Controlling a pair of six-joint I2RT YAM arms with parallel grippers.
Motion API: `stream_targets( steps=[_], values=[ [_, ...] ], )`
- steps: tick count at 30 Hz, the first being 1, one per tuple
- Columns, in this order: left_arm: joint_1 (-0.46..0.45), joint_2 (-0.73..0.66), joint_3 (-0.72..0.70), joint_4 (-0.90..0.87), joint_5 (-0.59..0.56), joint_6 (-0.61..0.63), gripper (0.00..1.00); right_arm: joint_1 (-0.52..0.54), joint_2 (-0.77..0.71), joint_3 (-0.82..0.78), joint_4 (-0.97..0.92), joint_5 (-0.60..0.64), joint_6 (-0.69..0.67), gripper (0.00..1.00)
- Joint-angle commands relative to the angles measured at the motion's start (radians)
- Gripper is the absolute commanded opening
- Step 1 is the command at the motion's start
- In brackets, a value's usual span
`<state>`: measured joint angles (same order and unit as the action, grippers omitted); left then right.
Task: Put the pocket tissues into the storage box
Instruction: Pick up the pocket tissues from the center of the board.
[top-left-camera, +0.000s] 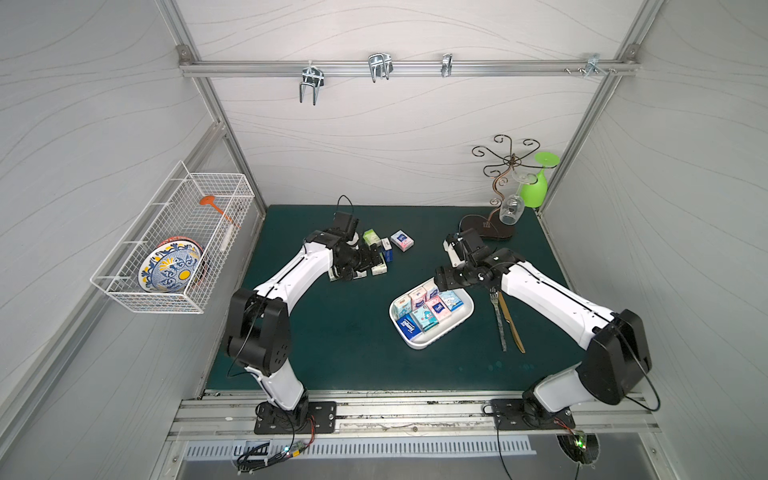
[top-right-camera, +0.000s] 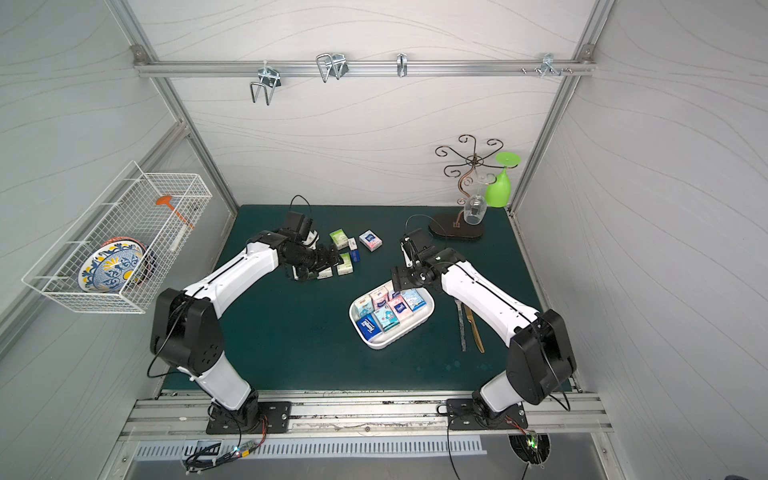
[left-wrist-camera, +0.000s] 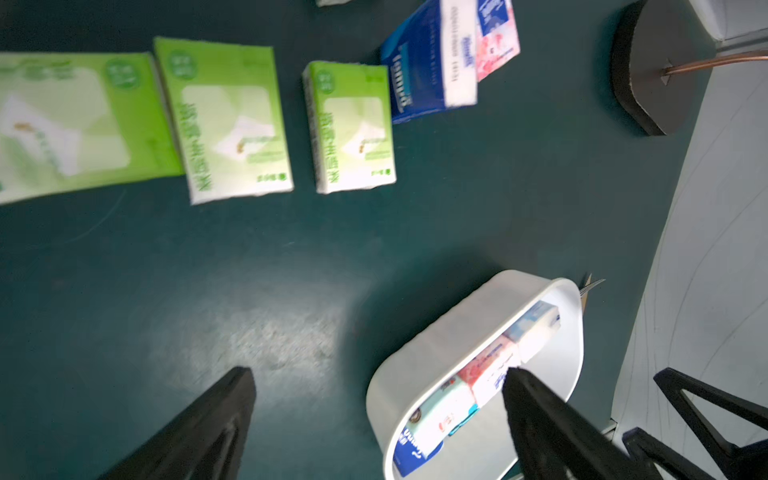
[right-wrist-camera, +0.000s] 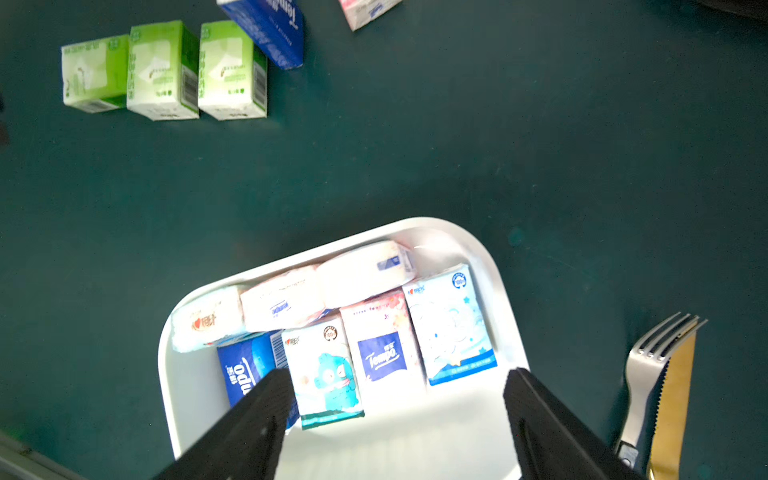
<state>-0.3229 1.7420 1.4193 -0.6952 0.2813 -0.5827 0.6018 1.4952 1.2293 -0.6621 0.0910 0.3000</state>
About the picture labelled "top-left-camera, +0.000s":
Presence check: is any wooden handled utensil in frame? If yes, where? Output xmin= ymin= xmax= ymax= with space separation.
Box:
xmin=498 ymin=293 xmax=526 ymax=354

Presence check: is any blue yellow patterned plate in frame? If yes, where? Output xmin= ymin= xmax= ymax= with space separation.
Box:
xmin=137 ymin=240 xmax=203 ymax=293

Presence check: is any aluminium front rail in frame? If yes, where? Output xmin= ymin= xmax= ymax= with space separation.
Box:
xmin=168 ymin=390 xmax=661 ymax=440

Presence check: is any aluminium rail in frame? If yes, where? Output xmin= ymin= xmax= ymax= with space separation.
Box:
xmin=168 ymin=390 xmax=661 ymax=440
xmin=179 ymin=59 xmax=641 ymax=80

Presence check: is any clear wine glass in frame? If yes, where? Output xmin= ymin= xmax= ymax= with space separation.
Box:
xmin=498 ymin=195 xmax=525 ymax=226

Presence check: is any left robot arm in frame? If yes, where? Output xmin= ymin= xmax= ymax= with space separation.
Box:
xmin=225 ymin=211 xmax=382 ymax=426

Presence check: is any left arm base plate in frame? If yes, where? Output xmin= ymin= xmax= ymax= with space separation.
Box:
xmin=253 ymin=401 xmax=337 ymax=435

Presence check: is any teal cartoon tissue pack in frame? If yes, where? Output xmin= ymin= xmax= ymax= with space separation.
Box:
xmin=410 ymin=305 xmax=439 ymax=332

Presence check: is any metal hook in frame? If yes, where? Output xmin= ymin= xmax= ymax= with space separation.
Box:
xmin=440 ymin=53 xmax=453 ymax=78
xmin=564 ymin=54 xmax=618 ymax=78
xmin=299 ymin=63 xmax=325 ymax=106
xmin=368 ymin=53 xmax=394 ymax=83

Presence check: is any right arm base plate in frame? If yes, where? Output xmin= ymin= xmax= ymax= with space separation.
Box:
xmin=490 ymin=398 xmax=576 ymax=432

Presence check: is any metal glass holder stand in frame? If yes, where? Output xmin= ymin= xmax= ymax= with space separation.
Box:
xmin=458 ymin=134 xmax=541 ymax=241

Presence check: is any green plastic wine glass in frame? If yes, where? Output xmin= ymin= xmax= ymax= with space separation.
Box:
xmin=520 ymin=152 xmax=560 ymax=209

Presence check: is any black round fan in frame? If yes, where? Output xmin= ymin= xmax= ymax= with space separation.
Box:
xmin=557 ymin=434 xmax=600 ymax=465

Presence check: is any white wire basket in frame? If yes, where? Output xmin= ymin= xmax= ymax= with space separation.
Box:
xmin=90 ymin=162 xmax=254 ymax=314

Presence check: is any pink tempo pack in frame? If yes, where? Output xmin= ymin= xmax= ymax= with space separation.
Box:
xmin=426 ymin=295 xmax=452 ymax=322
xmin=408 ymin=286 xmax=427 ymax=310
xmin=421 ymin=279 xmax=439 ymax=300
xmin=390 ymin=230 xmax=414 ymax=252

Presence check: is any cable bundle under rail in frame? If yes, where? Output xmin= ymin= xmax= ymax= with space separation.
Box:
xmin=230 ymin=419 xmax=317 ymax=475

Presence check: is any dark blue Tempo pack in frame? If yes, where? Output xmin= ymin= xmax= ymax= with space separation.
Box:
xmin=396 ymin=314 xmax=422 ymax=341
xmin=381 ymin=238 xmax=393 ymax=263

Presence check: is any white plastic storage box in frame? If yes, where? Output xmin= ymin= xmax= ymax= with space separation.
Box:
xmin=388 ymin=280 xmax=474 ymax=350

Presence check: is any aluminium top rail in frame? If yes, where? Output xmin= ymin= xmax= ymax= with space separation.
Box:
xmin=179 ymin=59 xmax=641 ymax=80

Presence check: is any orange handled tool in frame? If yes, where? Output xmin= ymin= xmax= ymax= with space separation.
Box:
xmin=199 ymin=195 xmax=236 ymax=226

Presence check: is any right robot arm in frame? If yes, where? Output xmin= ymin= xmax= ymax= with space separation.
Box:
xmin=434 ymin=229 xmax=652 ymax=425

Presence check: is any metal hook left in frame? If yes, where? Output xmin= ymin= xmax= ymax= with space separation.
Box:
xmin=299 ymin=63 xmax=325 ymax=106

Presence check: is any light blue tissue pack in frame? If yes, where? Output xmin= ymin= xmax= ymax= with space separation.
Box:
xmin=439 ymin=290 xmax=464 ymax=312

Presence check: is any metal hook right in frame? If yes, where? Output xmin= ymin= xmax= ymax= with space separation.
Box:
xmin=564 ymin=54 xmax=618 ymax=78

